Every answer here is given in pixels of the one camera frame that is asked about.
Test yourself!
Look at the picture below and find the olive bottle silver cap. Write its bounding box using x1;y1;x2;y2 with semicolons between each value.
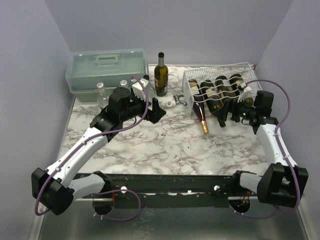
215;75;236;113

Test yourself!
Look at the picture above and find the purple cable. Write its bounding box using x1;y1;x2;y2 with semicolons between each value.
34;76;151;222
228;79;301;219

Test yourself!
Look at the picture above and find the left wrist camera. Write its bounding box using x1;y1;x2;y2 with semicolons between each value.
132;78;149;102

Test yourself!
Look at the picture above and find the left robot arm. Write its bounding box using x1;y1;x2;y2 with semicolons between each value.
31;87;166;216

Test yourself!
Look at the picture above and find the white wire wine rack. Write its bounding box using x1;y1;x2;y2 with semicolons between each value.
181;62;263;113

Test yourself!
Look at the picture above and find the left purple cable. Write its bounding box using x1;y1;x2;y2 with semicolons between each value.
34;76;151;222

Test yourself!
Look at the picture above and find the dark green brown-label wine bottle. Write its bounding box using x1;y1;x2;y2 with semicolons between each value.
154;52;169;97

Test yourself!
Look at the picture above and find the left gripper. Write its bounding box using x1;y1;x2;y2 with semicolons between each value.
120;90;167;124

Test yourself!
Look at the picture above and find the red bottle gold foil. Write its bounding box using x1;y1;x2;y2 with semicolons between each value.
188;79;209;134

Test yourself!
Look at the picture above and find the clear glass wine bottle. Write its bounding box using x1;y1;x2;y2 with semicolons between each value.
142;74;157;102

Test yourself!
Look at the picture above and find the clear bottle dark label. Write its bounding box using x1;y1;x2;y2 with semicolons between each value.
120;79;129;88

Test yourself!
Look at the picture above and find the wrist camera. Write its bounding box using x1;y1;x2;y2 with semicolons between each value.
237;82;252;103
132;78;149;102

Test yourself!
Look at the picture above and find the green bottle black cap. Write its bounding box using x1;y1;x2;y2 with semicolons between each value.
228;73;254;106

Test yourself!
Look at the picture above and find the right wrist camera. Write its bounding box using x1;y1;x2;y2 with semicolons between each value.
237;82;252;103

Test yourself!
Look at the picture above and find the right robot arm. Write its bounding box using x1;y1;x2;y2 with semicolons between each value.
213;90;309;208

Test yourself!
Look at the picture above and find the clear bottle red cap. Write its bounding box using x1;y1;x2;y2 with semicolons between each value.
96;82;109;109

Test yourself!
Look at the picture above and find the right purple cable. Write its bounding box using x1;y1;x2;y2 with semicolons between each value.
228;79;301;219

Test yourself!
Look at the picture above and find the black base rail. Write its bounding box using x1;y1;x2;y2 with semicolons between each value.
85;173;248;209

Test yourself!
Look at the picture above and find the white plastic pipe fitting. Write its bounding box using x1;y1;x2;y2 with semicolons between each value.
164;100;176;109

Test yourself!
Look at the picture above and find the green plastic toolbox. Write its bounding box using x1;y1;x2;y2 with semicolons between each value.
65;48;149;102

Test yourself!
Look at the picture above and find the dark green bottle black neck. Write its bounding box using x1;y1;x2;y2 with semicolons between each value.
200;79;226;128

